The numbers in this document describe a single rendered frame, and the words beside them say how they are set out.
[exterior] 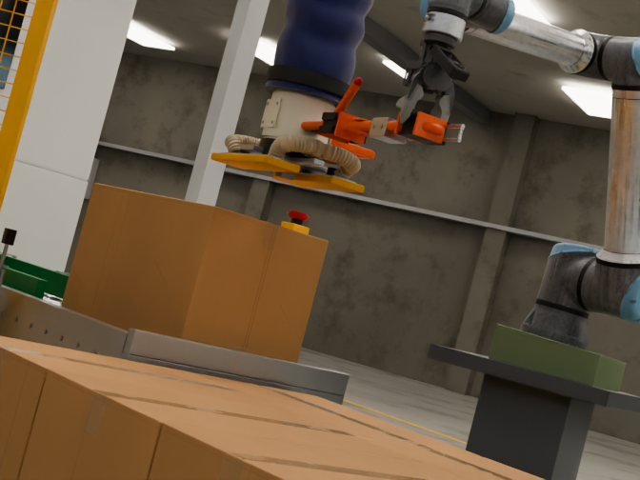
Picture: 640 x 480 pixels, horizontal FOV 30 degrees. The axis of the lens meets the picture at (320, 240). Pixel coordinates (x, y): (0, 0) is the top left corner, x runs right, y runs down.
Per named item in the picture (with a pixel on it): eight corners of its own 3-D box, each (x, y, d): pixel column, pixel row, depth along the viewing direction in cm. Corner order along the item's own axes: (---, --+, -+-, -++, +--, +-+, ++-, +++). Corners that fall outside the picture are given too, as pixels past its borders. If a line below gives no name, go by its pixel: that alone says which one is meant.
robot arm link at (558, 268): (557, 306, 343) (574, 248, 344) (606, 319, 330) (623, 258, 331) (525, 295, 333) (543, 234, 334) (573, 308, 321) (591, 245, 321)
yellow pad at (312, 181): (271, 178, 327) (276, 160, 327) (303, 188, 332) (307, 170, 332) (330, 183, 297) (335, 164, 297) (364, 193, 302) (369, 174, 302)
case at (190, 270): (57, 317, 342) (93, 182, 344) (169, 339, 368) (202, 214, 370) (174, 361, 297) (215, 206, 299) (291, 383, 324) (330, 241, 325)
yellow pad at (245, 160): (210, 159, 318) (214, 141, 318) (242, 169, 323) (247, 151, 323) (264, 162, 288) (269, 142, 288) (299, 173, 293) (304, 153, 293)
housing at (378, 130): (366, 135, 271) (371, 116, 271) (390, 144, 274) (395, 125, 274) (382, 136, 264) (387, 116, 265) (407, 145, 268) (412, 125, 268)
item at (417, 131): (392, 133, 259) (398, 111, 259) (420, 143, 262) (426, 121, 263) (413, 133, 252) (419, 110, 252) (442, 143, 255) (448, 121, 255)
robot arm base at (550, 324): (529, 333, 345) (538, 301, 345) (592, 352, 337) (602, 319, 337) (511, 328, 328) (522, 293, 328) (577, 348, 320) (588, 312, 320)
